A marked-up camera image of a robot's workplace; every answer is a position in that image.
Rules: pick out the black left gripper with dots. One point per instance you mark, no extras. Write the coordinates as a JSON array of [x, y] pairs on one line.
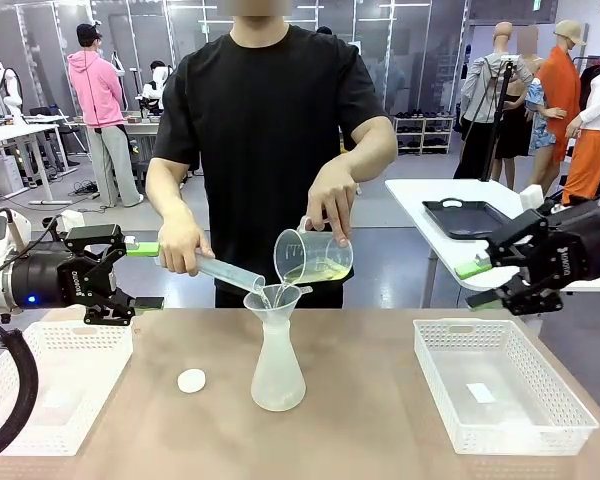
[[50, 280]]

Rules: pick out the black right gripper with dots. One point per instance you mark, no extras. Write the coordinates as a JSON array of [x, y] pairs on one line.
[[580, 250]]

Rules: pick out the clear graduated cylinder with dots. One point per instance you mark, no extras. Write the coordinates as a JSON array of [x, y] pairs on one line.
[[230, 272]]

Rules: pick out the white round flask cap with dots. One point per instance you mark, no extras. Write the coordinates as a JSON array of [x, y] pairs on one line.
[[191, 381]]

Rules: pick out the clear plastic funnel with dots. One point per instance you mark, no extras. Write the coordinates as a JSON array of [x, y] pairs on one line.
[[262, 305]]

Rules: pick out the translucent plastic conical flask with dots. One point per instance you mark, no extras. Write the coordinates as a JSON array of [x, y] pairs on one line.
[[277, 375]]

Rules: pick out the clear plastic measuring beaker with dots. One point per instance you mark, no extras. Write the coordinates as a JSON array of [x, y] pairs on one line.
[[315, 255]]

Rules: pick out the person's left forearm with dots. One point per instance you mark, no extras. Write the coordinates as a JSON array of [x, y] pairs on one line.
[[365, 150]]

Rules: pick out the person's right forearm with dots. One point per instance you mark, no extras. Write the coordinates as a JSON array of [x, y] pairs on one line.
[[170, 190]]

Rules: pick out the person's right hand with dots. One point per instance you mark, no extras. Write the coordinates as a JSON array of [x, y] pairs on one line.
[[180, 247]]

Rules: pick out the person's left hand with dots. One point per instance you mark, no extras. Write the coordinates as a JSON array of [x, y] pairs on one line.
[[330, 200]]

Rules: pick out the black rectangular tray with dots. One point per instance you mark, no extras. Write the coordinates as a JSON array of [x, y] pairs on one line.
[[465, 220]]

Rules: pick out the mannequin with orange trousers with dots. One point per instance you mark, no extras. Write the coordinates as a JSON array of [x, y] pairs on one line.
[[592, 160]]

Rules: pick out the white perforated plastic basket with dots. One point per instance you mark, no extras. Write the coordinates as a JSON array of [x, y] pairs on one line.
[[55, 390], [505, 400]]

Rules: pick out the white side table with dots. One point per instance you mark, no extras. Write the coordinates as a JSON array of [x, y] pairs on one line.
[[410, 200]]

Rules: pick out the white label in basket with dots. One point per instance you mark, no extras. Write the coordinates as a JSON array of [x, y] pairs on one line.
[[480, 392]]

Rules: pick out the figure in black dress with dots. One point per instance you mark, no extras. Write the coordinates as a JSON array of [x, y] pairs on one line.
[[512, 130]]

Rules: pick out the mannequin in blue floral dress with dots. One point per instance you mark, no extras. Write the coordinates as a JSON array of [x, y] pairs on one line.
[[540, 120]]

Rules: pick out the grey workbench with trays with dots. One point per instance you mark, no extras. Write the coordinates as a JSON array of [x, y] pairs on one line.
[[140, 125]]

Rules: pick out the shoe rack with shoes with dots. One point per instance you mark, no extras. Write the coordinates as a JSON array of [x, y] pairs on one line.
[[425, 132]]

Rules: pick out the long white desk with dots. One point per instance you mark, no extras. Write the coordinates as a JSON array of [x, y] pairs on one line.
[[10, 134]]

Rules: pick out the person in pink hoodie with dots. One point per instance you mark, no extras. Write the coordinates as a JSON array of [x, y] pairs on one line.
[[97, 95]]

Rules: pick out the mannequin in grey hoodie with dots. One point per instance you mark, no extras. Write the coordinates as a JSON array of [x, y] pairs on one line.
[[480, 90]]

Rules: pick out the mannequin in orange robe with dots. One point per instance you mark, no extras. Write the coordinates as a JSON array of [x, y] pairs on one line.
[[562, 85]]

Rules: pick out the white humanoid robot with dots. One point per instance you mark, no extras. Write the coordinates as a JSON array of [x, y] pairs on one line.
[[7, 90]]

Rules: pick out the person in black t-shirt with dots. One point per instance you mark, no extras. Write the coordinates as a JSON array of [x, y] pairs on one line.
[[270, 125]]

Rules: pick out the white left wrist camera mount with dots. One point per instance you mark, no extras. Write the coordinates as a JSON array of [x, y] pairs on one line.
[[72, 220]]

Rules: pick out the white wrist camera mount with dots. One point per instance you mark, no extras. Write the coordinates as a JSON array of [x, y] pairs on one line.
[[532, 196], [72, 220]]

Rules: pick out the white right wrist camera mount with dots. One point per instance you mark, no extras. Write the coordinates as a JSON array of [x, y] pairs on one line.
[[532, 196]]

